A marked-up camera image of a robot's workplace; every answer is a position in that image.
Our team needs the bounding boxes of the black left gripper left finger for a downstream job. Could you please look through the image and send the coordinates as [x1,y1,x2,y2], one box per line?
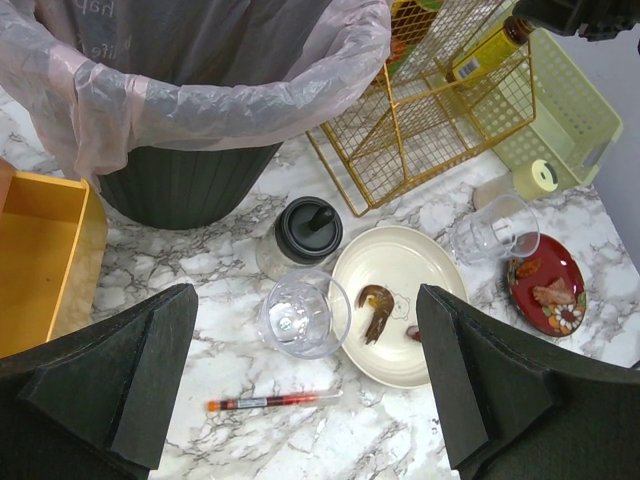
[1,283,198,479]

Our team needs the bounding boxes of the meat scraps on red plate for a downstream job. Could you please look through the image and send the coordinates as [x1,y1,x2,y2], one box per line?
[513,258,576,307]

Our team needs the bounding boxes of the orange yellow drawer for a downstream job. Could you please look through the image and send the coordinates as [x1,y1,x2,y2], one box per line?
[1,161,108,357]

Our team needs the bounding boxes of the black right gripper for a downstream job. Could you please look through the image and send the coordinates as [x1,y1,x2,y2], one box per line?
[512,0,639,42]

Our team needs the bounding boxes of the cream round plate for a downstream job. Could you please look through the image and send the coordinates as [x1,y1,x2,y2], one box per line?
[333,225,468,389]

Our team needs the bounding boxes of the pink plastic bin liner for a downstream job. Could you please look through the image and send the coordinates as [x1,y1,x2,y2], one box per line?
[1,1,391,181]

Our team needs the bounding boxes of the brown shrimp piece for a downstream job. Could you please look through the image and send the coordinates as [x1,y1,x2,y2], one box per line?
[357,285,395,345]

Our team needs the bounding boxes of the clear drinking glass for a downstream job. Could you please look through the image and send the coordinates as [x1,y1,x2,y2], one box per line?
[258,269,352,360]
[449,194,541,265]

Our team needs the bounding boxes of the small yellow label bottle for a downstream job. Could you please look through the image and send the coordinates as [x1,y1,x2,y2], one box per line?
[445,15,536,88]

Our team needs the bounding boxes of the red pen tube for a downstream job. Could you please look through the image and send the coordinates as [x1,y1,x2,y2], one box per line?
[206,390,343,413]

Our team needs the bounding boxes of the dark red sausage piece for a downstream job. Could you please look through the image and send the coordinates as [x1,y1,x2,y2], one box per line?
[406,325,421,342]

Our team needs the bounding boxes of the black lid glass jar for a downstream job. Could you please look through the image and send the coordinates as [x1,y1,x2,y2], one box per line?
[256,196,344,281]

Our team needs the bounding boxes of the red floral small plate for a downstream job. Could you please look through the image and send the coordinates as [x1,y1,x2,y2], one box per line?
[506,234,587,337]

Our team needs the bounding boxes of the pale green perforated basket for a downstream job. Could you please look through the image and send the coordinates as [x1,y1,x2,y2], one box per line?
[494,30,624,191]

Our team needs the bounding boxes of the cream cylindrical shaker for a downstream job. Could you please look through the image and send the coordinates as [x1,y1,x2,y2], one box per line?
[472,159,559,210]

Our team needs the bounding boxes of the clear drinking glass left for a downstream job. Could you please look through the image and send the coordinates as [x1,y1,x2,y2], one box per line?
[258,269,352,360]

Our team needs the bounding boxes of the black trash bin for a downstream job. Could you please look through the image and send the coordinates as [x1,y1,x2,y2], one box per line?
[34,0,341,231]

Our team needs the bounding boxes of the gold wire rack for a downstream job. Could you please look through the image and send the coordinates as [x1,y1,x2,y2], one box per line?
[307,1,536,216]

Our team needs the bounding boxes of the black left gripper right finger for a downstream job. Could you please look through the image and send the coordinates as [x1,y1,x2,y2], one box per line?
[416,284,639,479]

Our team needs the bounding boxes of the clear drinking glass right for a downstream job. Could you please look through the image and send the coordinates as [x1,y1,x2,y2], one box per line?
[449,194,541,265]

